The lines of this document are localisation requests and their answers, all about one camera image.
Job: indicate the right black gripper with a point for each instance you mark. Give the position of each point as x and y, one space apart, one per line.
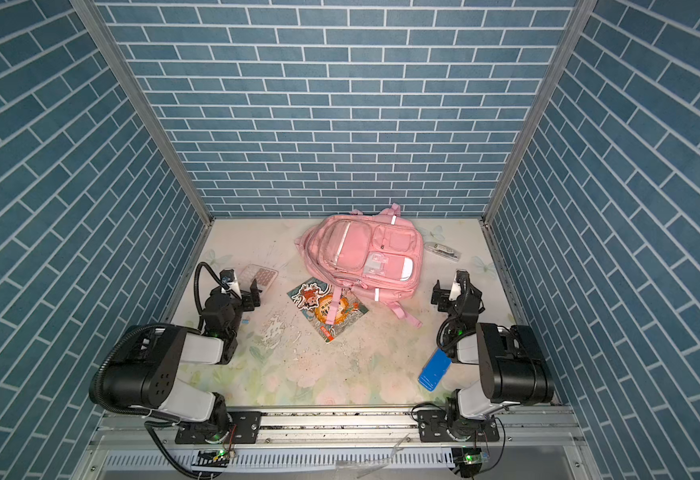
443 296

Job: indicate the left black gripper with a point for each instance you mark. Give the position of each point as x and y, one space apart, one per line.
248 299

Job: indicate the colourful illustrated book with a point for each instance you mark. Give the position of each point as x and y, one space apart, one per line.
329 315

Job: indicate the pink student backpack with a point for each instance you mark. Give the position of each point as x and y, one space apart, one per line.
375 257

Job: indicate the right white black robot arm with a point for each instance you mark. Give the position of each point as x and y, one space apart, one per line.
512 368

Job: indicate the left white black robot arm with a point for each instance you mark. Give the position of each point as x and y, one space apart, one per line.
139 375

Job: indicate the pink white calculator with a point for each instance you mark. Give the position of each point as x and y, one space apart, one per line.
264 277

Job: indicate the clear plastic pen box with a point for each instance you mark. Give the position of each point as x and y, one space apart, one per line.
443 251

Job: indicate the blue pencil case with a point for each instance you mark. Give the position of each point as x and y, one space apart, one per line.
435 370

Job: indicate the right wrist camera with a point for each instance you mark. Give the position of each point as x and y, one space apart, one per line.
460 284

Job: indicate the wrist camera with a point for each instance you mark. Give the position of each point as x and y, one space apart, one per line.
229 282
460 284

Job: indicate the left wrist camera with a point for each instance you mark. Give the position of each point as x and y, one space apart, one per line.
229 282

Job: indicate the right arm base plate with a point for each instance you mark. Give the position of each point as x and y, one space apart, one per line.
438 426

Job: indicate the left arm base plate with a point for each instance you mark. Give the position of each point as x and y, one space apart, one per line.
236 427

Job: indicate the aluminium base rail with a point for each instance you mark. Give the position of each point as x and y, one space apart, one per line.
300 439

